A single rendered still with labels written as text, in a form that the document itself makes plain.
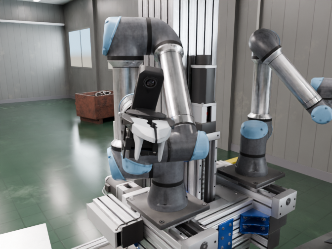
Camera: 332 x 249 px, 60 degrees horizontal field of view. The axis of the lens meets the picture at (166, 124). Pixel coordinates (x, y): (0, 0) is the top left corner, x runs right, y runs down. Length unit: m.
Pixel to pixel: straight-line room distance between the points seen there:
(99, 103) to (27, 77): 5.00
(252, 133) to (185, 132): 0.63
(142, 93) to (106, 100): 6.51
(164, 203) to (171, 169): 0.13
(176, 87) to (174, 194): 0.40
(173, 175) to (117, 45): 0.46
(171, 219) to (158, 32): 0.60
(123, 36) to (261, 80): 0.76
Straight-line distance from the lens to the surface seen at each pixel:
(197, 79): 1.17
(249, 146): 1.34
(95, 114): 6.89
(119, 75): 0.92
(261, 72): 1.43
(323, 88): 1.42
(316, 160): 4.30
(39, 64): 11.54
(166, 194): 1.03
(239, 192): 1.42
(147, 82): 0.51
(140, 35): 0.90
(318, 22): 4.18
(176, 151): 0.71
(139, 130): 0.42
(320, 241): 1.70
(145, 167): 0.71
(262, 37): 1.31
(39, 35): 11.58
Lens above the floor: 1.56
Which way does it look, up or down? 13 degrees down
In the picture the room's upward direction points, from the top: straight up
